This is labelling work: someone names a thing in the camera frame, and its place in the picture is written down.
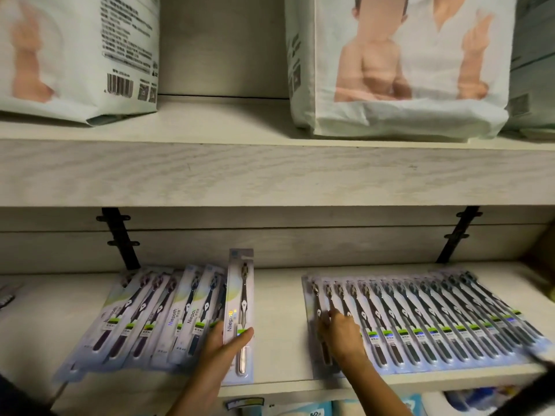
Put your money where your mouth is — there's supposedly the person's left hand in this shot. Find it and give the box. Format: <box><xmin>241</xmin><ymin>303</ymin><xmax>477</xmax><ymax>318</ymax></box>
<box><xmin>191</xmin><ymin>326</ymin><xmax>255</xmax><ymax>402</ymax></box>

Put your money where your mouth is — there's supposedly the person's right hand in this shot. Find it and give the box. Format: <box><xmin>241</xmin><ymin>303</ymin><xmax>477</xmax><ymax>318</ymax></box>
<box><xmin>317</xmin><ymin>307</ymin><xmax>363</xmax><ymax>365</ymax></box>

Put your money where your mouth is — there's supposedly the single black toothbrush blister pack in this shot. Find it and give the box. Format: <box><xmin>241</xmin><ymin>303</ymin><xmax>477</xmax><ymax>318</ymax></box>
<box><xmin>223</xmin><ymin>248</ymin><xmax>257</xmax><ymax>385</ymax></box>

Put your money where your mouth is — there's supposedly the person's left forearm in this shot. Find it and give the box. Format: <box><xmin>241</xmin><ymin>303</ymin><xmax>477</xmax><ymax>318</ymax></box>
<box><xmin>167</xmin><ymin>379</ymin><xmax>224</xmax><ymax>416</ymax></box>

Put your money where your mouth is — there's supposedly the person's right forearm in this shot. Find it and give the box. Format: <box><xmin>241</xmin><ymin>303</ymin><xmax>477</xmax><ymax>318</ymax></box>
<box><xmin>343</xmin><ymin>354</ymin><xmax>415</xmax><ymax>416</ymax></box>

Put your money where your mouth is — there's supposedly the light wood shelf board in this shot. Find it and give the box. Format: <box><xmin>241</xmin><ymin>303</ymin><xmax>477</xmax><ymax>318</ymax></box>
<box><xmin>0</xmin><ymin>94</ymin><xmax>555</xmax><ymax>209</ymax></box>
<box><xmin>0</xmin><ymin>261</ymin><xmax>555</xmax><ymax>401</ymax></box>

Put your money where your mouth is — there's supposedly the shelf edge price label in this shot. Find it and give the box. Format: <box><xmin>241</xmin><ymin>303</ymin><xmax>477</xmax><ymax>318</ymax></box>
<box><xmin>223</xmin><ymin>397</ymin><xmax>265</xmax><ymax>416</ymax></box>

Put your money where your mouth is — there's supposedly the light blue product package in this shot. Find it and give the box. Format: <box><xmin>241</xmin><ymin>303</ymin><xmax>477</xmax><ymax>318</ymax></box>
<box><xmin>267</xmin><ymin>394</ymin><xmax>428</xmax><ymax>416</ymax></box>

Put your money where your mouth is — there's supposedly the fanned group of toothbrush packets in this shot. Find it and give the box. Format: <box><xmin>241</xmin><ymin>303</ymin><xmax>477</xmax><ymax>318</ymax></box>
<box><xmin>52</xmin><ymin>264</ymin><xmax>230</xmax><ymax>387</ymax></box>

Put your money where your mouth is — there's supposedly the long row of toothbrush packets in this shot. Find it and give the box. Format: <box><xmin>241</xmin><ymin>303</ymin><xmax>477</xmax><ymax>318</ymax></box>
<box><xmin>301</xmin><ymin>268</ymin><xmax>552</xmax><ymax>381</ymax></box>

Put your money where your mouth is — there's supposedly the blue and white product package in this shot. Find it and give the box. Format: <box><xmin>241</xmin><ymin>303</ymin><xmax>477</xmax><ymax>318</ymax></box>
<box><xmin>442</xmin><ymin>385</ymin><xmax>536</xmax><ymax>416</ymax></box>

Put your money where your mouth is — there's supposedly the white diaper bag baby picture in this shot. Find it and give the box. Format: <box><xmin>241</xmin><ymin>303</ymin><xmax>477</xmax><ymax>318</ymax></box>
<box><xmin>284</xmin><ymin>0</ymin><xmax>518</xmax><ymax>140</ymax></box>

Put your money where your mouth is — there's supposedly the white diaper bag with barcode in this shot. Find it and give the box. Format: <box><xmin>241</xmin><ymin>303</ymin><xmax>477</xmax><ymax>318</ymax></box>
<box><xmin>0</xmin><ymin>0</ymin><xmax>160</xmax><ymax>127</ymax></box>

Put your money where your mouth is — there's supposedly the pale green diaper bag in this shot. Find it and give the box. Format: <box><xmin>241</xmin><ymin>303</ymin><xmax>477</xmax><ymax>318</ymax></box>
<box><xmin>503</xmin><ymin>0</ymin><xmax>555</xmax><ymax>140</ymax></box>

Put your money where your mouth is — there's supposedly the black metal shelf bracket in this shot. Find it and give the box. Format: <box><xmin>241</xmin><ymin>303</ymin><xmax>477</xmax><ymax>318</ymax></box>
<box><xmin>96</xmin><ymin>207</ymin><xmax>142</xmax><ymax>272</ymax></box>
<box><xmin>435</xmin><ymin>206</ymin><xmax>483</xmax><ymax>265</ymax></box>

